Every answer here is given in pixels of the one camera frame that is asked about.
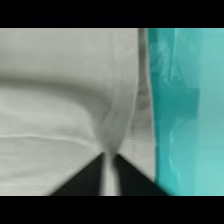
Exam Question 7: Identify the white shirt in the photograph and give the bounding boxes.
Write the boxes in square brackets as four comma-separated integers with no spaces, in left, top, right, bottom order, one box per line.
[0,27,158,197]

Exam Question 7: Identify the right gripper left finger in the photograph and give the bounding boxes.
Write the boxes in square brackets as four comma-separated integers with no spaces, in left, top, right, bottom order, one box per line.
[49,152,107,197]

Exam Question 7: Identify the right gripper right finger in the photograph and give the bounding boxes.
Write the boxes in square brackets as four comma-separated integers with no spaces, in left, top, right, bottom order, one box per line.
[112,152,172,197]

